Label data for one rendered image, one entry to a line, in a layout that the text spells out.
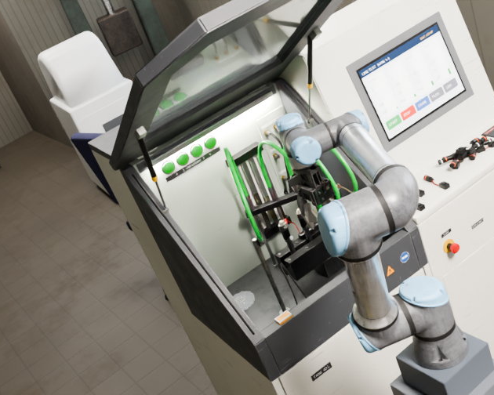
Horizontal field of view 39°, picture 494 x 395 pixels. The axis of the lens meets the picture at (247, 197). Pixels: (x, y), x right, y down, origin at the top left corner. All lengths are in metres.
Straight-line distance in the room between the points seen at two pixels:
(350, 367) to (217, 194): 0.77
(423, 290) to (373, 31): 1.10
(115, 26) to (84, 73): 1.43
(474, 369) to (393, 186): 0.67
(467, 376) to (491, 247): 0.84
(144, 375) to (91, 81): 2.68
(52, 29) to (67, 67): 1.95
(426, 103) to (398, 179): 1.17
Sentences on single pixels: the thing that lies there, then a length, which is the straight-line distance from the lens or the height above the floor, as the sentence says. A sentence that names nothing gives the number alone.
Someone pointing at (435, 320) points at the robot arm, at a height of 1.05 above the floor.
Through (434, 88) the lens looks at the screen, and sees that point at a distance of 2.77.
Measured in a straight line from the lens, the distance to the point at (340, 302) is 2.34.
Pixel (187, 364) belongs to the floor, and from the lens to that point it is 3.88.
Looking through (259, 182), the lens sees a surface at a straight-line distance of 2.64.
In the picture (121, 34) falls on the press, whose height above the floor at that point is 0.98.
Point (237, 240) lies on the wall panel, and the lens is 2.69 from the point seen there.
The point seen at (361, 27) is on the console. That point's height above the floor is 1.54.
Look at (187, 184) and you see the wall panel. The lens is 2.53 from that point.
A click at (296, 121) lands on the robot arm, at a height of 1.56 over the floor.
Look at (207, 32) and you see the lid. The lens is 1.59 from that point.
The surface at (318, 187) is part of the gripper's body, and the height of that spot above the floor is 1.35.
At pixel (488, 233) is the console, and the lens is 2.73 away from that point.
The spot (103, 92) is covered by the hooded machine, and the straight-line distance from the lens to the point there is 5.77.
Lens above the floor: 2.29
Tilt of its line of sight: 26 degrees down
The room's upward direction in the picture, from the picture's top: 23 degrees counter-clockwise
